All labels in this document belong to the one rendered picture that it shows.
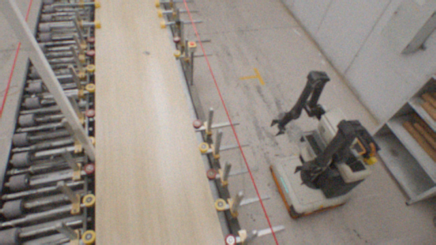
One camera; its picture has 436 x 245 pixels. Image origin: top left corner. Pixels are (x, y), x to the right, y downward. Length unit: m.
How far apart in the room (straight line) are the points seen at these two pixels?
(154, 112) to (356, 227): 2.44
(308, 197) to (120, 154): 1.87
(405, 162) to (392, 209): 0.63
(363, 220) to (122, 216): 2.52
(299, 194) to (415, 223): 1.44
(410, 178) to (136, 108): 3.20
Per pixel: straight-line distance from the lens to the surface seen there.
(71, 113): 1.84
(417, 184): 3.88
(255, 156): 3.25
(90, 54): 3.09
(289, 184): 2.87
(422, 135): 3.71
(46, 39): 3.60
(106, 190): 2.07
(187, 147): 2.15
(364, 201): 3.53
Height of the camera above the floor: 2.73
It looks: 52 degrees down
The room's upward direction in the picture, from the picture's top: 9 degrees clockwise
